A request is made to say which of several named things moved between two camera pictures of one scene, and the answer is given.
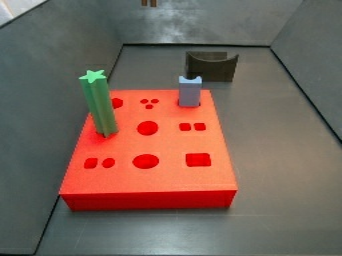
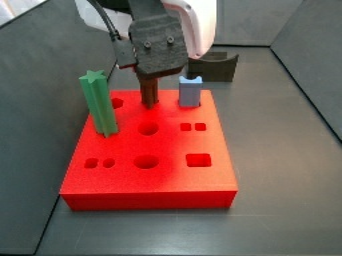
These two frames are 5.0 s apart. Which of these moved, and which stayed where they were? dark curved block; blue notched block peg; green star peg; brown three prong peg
Moved: brown three prong peg
Stayed: dark curved block; blue notched block peg; green star peg
